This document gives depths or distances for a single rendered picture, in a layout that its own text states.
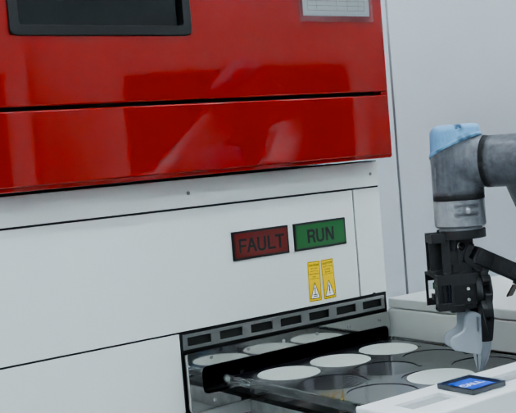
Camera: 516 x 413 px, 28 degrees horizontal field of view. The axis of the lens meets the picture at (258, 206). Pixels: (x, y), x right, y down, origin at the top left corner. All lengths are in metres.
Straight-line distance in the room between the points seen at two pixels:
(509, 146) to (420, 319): 0.50
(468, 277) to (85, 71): 0.63
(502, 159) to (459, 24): 2.86
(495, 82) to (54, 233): 3.13
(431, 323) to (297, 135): 0.41
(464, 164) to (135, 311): 0.55
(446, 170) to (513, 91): 3.04
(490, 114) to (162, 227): 2.92
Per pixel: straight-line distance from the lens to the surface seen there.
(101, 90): 1.53
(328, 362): 1.71
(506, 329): 1.74
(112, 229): 1.58
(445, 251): 1.52
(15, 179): 1.46
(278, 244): 1.75
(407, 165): 4.04
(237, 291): 1.71
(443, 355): 1.71
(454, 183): 1.50
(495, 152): 1.48
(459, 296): 1.52
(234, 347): 1.70
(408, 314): 1.89
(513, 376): 1.30
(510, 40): 4.54
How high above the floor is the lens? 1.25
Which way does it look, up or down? 3 degrees down
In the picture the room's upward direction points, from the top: 5 degrees counter-clockwise
